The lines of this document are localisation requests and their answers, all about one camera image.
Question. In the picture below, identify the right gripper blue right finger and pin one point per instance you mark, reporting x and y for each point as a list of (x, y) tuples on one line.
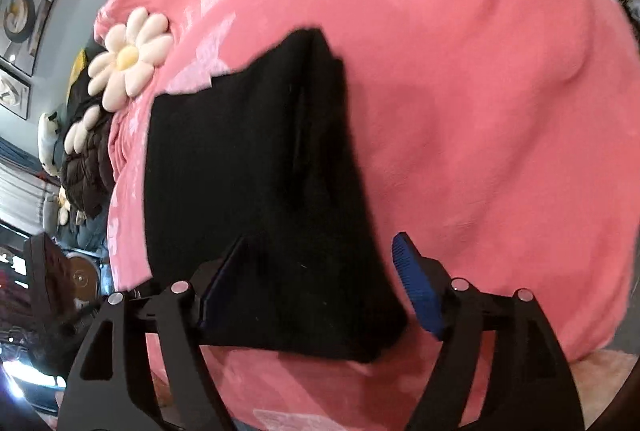
[(425, 281)]

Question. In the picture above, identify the white daisy flower pillow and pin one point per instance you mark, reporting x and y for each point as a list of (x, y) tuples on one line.
[(133, 52)]

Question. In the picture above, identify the dark brown quilted jacket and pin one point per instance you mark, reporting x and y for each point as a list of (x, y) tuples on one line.
[(87, 177)]

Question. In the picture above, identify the framed wall picture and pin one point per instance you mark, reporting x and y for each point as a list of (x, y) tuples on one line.
[(22, 26)]

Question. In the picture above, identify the beige fluffy rug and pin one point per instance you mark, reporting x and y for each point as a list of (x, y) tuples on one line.
[(598, 377)]

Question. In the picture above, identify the black garment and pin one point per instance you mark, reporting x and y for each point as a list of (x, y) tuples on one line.
[(265, 153)]

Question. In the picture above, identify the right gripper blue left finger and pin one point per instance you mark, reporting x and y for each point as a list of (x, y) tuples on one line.
[(208, 297)]

